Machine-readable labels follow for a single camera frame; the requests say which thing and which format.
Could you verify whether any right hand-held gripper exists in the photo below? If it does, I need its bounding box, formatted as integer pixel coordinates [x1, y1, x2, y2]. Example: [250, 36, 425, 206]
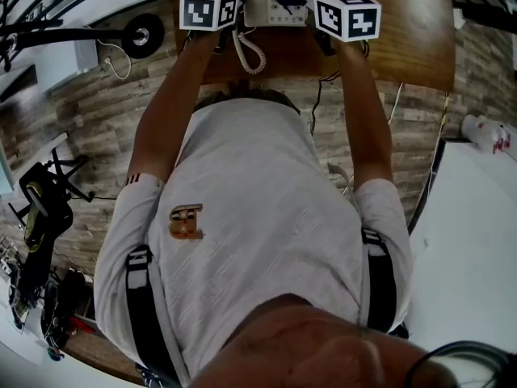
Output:
[289, 0, 383, 43]

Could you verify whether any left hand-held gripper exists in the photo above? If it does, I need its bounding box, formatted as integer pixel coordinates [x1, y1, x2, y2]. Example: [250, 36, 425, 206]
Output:
[179, 0, 252, 32]

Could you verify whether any beige telephone handset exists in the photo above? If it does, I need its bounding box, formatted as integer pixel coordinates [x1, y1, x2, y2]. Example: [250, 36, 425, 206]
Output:
[243, 0, 271, 27]

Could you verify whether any person's right forearm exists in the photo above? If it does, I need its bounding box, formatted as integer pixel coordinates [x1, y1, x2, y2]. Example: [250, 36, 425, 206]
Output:
[334, 40, 396, 189]

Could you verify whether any person's left forearm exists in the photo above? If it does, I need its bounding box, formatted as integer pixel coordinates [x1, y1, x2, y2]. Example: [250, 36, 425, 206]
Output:
[128, 29, 227, 185]

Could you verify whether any white desk telephone base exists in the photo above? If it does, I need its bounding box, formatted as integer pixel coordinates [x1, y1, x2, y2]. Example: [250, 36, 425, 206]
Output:
[243, 0, 309, 28]

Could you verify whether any person's white t-shirt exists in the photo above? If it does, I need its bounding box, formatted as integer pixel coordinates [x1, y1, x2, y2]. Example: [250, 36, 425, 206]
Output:
[93, 95, 415, 388]

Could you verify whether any white floor cabinet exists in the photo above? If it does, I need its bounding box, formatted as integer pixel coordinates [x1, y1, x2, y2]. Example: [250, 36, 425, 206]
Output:
[36, 38, 99, 95]

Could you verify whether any black folding stand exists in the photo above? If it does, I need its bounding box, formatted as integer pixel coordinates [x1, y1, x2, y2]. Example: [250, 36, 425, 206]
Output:
[44, 146, 96, 204]

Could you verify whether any black bag with yellow trim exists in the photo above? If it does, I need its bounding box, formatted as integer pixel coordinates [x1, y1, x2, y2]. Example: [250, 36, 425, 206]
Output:
[18, 162, 75, 258]

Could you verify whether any person's head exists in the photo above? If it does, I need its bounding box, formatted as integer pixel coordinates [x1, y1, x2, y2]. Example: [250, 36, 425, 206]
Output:
[189, 293, 449, 388]

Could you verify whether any black equipment bag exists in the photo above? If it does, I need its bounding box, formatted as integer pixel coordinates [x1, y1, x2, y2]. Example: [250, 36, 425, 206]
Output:
[40, 268, 96, 349]

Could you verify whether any beige telephone cord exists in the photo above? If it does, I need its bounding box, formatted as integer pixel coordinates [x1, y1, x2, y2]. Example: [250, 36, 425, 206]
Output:
[231, 26, 267, 75]

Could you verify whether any white cable with plug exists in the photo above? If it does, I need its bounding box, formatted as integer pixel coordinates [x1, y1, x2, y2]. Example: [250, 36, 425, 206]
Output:
[98, 40, 132, 80]

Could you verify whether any black harness strap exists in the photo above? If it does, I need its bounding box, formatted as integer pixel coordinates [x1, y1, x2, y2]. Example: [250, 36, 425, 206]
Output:
[360, 226, 400, 335]
[124, 244, 183, 388]

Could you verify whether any black headset cable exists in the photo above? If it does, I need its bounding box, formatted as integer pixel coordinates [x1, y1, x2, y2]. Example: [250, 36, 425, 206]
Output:
[407, 339, 517, 388]

